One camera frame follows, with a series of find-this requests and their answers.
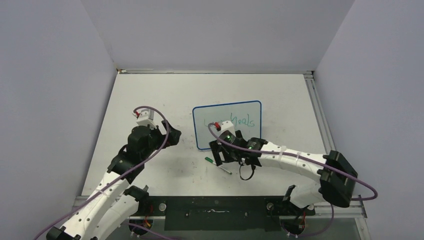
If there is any white green whiteboard marker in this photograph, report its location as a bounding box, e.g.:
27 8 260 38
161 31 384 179
204 157 233 175

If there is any blue framed whiteboard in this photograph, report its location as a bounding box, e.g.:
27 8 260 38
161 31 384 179
192 100 262 150

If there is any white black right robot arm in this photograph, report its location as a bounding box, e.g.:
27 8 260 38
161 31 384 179
209 130 358 214

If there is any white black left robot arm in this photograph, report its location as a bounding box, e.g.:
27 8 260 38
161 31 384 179
46 120 182 240

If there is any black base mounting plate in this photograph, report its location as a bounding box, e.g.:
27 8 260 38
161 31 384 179
130 196 316 232

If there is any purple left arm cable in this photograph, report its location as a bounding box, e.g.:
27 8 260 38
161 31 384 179
33 105 183 240

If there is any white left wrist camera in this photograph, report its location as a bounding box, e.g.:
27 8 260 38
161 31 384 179
133 108 157 130

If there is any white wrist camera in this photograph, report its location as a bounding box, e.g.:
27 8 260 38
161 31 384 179
213 120 236 134
133 108 157 130

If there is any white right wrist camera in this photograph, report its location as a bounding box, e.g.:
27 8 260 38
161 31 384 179
213 120 236 134

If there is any aluminium frame rail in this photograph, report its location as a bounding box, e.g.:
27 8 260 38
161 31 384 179
303 71 336 153

